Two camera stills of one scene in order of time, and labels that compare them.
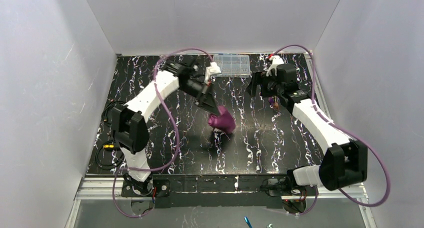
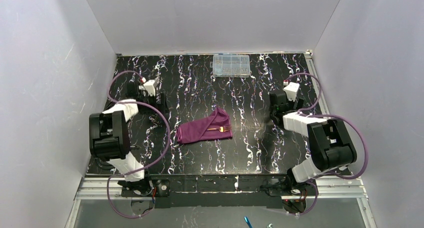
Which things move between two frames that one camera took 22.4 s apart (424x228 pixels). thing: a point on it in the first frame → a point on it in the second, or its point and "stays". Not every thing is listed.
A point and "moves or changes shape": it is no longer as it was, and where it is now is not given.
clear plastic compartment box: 233,65 stays
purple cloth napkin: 225,121 moves or changes shape
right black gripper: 259,84 → 278,108
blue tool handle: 247,222 stays
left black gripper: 205,95 → 159,100
